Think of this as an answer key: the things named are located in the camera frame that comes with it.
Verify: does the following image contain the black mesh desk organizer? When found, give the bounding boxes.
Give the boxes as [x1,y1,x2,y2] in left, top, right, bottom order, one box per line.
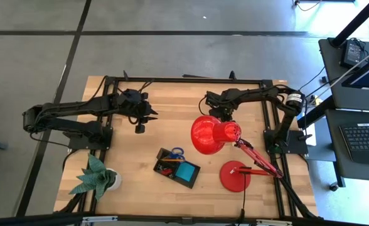
[152,147,201,190]

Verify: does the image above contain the blue handled scissors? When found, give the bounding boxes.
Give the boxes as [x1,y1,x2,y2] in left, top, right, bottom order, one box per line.
[168,147,186,163]

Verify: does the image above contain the dark grey office desk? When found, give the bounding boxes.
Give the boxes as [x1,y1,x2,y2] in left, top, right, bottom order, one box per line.
[318,36,369,109]
[325,108,369,183]

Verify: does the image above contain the red desk lamp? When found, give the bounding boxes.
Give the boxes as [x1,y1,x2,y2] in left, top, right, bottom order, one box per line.
[190,114,284,193]

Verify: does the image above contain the black slanted rig pole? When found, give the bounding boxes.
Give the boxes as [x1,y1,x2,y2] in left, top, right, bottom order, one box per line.
[331,0,369,48]

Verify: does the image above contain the black lamp power cord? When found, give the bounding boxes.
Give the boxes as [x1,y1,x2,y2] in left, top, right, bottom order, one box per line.
[239,173,247,220]

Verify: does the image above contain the artificial plant in white pot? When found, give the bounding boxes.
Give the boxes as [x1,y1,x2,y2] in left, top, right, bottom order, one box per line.
[68,153,122,202]

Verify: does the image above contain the black table frame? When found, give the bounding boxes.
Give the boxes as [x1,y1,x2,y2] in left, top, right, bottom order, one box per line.
[63,70,322,220]

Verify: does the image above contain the white paper sheet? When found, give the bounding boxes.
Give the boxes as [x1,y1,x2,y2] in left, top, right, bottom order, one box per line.
[306,123,318,147]

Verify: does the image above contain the blue sticky note pad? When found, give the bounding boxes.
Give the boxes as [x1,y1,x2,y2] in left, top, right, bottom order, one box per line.
[174,162,196,183]

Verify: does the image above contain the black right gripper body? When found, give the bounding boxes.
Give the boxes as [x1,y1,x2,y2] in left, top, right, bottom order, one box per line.
[209,105,235,123]

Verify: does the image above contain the black keyboard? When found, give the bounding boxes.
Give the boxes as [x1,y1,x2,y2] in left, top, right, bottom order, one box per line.
[340,122,369,152]

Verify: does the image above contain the black front crossbar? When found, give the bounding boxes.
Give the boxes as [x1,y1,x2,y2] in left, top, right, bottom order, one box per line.
[0,212,369,226]

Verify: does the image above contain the black power supply box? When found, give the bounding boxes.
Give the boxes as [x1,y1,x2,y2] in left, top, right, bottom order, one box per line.
[340,40,366,69]

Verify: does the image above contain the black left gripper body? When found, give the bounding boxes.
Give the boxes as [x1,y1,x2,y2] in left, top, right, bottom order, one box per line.
[118,89,151,119]

